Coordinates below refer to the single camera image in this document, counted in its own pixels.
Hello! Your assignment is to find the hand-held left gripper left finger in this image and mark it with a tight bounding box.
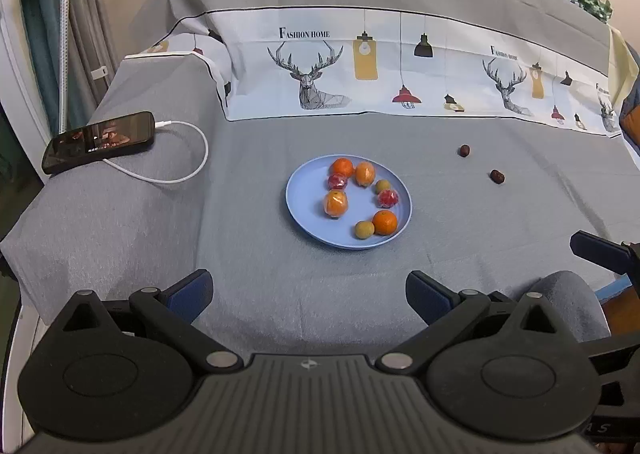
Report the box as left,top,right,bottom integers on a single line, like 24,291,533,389
50,269,246,376

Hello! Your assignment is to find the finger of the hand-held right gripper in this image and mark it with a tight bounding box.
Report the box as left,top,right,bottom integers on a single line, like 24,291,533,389
586,331,640,375
570,230,640,279

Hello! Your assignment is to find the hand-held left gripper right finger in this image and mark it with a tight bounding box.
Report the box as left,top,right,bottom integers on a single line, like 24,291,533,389
372,270,558,376

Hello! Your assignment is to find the blue plate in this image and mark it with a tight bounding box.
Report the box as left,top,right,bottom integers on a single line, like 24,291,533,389
285,155,414,250

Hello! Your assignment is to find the grey printed bed sheet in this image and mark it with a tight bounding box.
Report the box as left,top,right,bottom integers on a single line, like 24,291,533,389
0,0,640,360

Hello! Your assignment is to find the orange pillow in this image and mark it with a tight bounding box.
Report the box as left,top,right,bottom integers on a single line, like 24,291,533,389
619,105,640,141

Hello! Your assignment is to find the black smartphone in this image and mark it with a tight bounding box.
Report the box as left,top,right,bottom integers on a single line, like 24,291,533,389
41,111,155,175

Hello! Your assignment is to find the pale yellow cloth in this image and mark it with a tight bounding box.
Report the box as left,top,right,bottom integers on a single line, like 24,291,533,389
609,26,640,107

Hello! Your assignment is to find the metal pole with black grip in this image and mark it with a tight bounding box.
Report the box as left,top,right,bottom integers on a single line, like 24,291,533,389
47,0,74,135

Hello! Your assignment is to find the white charging cable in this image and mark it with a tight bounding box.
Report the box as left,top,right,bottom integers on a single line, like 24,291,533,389
102,120,209,184

